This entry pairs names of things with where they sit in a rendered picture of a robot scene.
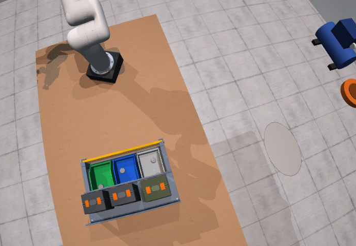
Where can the olive green case with orange latches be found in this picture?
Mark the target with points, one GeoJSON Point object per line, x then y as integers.
{"type": "Point", "coordinates": [155, 188]}

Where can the green open bin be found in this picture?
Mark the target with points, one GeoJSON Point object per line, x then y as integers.
{"type": "Point", "coordinates": [102, 174]}

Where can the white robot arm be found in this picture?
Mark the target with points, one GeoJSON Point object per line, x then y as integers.
{"type": "Point", "coordinates": [86, 38]}

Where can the grey metal shelf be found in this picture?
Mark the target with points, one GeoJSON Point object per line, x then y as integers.
{"type": "Point", "coordinates": [139, 206]}

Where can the dark grey case with orange latches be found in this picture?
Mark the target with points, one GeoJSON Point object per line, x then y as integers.
{"type": "Point", "coordinates": [96, 202]}
{"type": "Point", "coordinates": [124, 194]}

